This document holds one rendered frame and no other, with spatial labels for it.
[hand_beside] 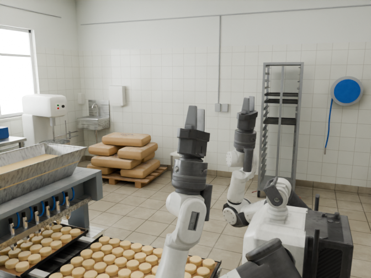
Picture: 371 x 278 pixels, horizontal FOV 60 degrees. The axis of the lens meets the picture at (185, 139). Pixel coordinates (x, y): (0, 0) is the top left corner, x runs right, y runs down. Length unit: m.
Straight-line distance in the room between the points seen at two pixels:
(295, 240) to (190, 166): 0.38
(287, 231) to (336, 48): 4.16
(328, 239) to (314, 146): 4.12
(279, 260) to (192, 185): 0.28
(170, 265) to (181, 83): 4.69
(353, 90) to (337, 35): 0.78
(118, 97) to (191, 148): 5.09
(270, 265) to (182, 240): 0.23
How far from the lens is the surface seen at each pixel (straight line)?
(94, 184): 1.77
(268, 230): 1.00
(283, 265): 0.88
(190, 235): 0.81
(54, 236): 1.72
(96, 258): 1.49
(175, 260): 0.84
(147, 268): 1.38
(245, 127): 1.28
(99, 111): 6.23
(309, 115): 5.02
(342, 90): 4.86
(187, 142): 0.79
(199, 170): 0.80
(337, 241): 1.01
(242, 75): 5.09
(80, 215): 1.92
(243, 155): 1.32
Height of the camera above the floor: 1.68
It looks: 12 degrees down
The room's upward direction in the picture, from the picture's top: straight up
